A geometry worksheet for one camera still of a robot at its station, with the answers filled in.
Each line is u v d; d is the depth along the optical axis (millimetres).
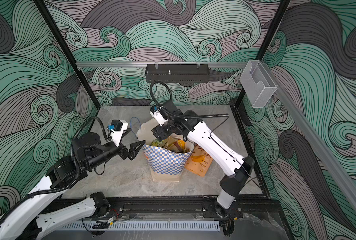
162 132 612
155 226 760
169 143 795
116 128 476
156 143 886
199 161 839
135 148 507
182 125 457
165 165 712
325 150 512
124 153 511
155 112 610
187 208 745
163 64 942
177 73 951
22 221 381
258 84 788
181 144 896
